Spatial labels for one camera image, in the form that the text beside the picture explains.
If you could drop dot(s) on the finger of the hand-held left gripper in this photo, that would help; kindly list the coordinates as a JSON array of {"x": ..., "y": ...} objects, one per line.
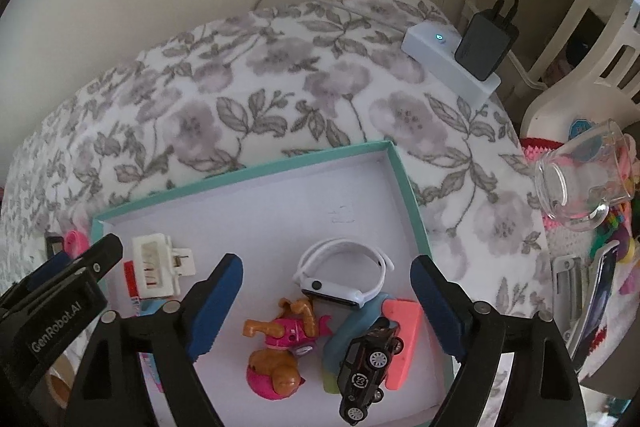
[
  {"x": 102, "y": 257},
  {"x": 50, "y": 269}
]

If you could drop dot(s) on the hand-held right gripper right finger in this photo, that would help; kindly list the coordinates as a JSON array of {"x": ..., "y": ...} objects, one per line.
[{"x": 437, "y": 307}]

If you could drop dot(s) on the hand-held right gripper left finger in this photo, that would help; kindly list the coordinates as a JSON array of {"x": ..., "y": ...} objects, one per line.
[{"x": 212, "y": 307}]

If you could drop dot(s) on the white plastic clip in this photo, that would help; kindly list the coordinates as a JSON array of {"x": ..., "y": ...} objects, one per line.
[{"x": 155, "y": 267}]

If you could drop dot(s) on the brown toy dog pink vest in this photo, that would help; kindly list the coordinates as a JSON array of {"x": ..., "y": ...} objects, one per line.
[{"x": 285, "y": 332}]

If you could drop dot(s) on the brown toy dog pink base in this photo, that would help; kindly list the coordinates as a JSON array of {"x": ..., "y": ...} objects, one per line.
[{"x": 277, "y": 374}]

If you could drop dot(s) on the black toy car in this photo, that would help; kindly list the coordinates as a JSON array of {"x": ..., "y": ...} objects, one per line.
[{"x": 365, "y": 367}]

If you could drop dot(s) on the white smart watch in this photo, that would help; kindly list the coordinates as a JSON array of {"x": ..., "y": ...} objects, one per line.
[{"x": 330, "y": 294}]

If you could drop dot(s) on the teal-rimmed white box lid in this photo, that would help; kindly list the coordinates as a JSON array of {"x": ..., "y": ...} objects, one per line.
[{"x": 300, "y": 207}]

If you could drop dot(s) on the black holder with metal strips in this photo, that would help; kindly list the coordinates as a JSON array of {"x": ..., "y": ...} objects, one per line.
[{"x": 52, "y": 243}]

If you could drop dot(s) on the red white glue bottle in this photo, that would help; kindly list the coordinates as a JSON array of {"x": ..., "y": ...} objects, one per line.
[{"x": 129, "y": 279}]

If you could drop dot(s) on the coral wedge toy piece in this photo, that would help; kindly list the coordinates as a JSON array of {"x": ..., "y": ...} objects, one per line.
[{"x": 405, "y": 337}]

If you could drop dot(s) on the beige tape roll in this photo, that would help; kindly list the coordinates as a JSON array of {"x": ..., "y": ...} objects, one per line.
[{"x": 57, "y": 387}]

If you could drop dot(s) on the orange blue card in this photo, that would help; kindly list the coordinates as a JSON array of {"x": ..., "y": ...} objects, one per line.
[{"x": 150, "y": 307}]

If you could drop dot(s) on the light blue curved toy piece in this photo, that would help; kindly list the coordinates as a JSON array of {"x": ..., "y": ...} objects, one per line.
[{"x": 352, "y": 329}]

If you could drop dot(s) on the pink purple packet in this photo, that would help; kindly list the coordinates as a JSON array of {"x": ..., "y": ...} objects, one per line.
[{"x": 152, "y": 372}]

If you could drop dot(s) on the metal clip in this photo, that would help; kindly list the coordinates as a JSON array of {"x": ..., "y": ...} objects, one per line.
[{"x": 562, "y": 277}]

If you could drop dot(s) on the pink white crochet cloth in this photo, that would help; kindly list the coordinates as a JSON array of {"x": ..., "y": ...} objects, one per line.
[{"x": 565, "y": 242}]

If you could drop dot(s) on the dark phone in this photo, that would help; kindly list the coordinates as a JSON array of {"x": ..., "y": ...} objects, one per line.
[{"x": 602, "y": 297}]

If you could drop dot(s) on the clear glass mug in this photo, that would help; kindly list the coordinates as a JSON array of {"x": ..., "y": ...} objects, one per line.
[{"x": 555, "y": 179}]

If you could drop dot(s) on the colourful plastic toys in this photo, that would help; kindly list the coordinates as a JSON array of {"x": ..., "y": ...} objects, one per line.
[{"x": 620, "y": 232}]

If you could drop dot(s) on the white plastic basket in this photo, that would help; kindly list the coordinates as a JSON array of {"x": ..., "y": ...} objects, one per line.
[{"x": 550, "y": 107}]

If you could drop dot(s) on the white power strip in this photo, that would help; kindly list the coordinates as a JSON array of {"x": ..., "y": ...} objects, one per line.
[{"x": 440, "y": 52}]

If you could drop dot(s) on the black charger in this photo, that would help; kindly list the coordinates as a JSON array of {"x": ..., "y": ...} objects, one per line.
[{"x": 485, "y": 44}]

